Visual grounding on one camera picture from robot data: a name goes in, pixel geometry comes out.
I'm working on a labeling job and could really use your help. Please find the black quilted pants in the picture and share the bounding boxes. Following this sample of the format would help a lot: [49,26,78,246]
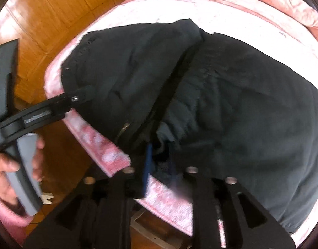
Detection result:
[61,18,318,235]

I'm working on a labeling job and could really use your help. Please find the pink white towel blanket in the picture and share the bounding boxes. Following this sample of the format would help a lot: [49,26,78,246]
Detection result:
[45,0,318,247]

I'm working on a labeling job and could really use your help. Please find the person's left hand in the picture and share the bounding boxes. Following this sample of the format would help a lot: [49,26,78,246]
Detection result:
[0,136,45,205]

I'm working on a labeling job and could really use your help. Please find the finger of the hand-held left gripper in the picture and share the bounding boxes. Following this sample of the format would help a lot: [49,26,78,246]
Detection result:
[71,85,94,109]

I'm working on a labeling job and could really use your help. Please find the bed with pink sheet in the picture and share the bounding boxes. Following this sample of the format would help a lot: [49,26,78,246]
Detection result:
[43,0,318,247]

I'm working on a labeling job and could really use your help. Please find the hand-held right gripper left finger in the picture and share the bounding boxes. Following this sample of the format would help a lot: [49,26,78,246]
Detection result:
[24,143,153,249]

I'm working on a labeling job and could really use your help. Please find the person's left forearm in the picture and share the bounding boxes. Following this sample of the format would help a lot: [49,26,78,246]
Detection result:
[0,190,35,235]

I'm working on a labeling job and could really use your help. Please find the orange wooden wardrobe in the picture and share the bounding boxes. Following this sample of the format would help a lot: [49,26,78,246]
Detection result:
[0,0,149,101]

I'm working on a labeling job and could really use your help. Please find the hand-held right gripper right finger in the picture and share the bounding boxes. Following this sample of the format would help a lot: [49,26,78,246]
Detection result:
[167,141,296,249]

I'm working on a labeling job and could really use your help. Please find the pink velvet comforter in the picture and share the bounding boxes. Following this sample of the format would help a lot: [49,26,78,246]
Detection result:
[226,0,318,35]

